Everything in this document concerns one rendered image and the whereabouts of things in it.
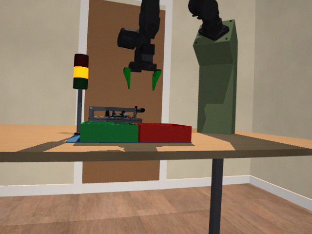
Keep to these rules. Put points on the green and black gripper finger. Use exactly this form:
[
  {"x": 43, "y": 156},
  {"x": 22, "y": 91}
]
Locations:
[
  {"x": 156, "y": 76},
  {"x": 127, "y": 73}
]

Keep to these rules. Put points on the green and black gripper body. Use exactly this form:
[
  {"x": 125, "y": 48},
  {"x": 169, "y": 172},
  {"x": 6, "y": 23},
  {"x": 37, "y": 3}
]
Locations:
[{"x": 139, "y": 66}]

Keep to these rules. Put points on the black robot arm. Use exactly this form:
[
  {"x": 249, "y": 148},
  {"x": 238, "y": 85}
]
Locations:
[{"x": 149, "y": 21}]

